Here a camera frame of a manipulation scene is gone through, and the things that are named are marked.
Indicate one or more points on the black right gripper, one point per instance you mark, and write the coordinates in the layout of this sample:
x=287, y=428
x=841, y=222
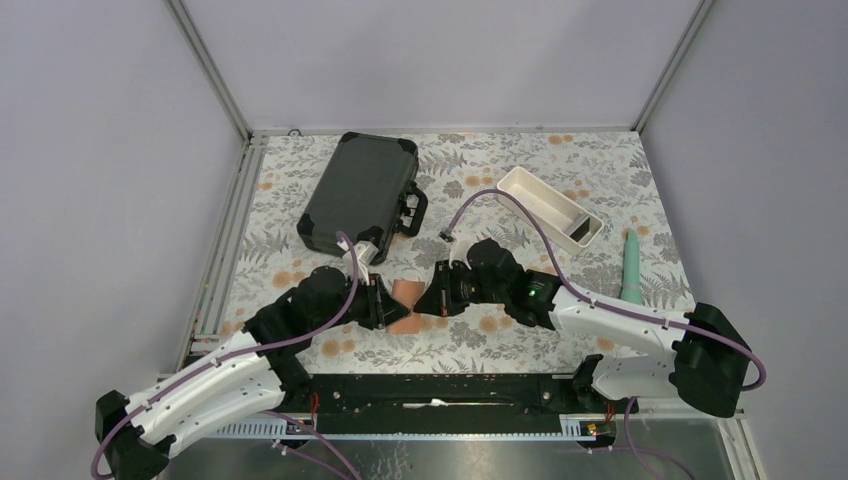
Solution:
x=439, y=299

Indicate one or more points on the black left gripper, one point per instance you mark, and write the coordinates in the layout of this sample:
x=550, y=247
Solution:
x=383, y=308

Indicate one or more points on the white rectangular plastic tray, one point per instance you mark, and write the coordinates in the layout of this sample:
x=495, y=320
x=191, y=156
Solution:
x=553, y=210

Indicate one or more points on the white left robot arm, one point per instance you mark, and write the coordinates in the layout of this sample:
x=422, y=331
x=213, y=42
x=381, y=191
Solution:
x=254, y=370

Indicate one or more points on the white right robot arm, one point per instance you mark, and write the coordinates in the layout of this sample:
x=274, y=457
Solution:
x=698, y=356

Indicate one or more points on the black card in tray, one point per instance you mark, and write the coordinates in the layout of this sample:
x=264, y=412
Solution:
x=578, y=231

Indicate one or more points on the black hard carrying case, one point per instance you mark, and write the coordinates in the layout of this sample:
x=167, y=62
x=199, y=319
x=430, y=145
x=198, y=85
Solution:
x=368, y=191

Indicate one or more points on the floral patterned table mat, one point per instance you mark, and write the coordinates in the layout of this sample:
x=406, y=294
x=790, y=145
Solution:
x=606, y=173

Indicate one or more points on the mint green cylindrical tube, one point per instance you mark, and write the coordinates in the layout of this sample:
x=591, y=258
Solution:
x=631, y=278

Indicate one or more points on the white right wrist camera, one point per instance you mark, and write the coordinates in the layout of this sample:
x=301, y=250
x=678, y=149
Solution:
x=459, y=250

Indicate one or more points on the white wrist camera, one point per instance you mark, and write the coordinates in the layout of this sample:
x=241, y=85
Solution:
x=459, y=250
x=362, y=253

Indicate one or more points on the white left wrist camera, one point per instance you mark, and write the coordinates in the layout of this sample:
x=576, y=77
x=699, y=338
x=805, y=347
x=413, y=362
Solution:
x=362, y=253

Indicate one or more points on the aluminium frame rail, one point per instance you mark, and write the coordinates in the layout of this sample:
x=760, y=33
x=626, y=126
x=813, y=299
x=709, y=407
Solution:
x=207, y=318

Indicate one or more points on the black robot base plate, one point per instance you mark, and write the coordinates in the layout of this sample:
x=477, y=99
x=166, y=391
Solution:
x=444, y=401

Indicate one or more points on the perforated metal cable tray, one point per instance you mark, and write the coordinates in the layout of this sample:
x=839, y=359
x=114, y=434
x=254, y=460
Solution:
x=437, y=426

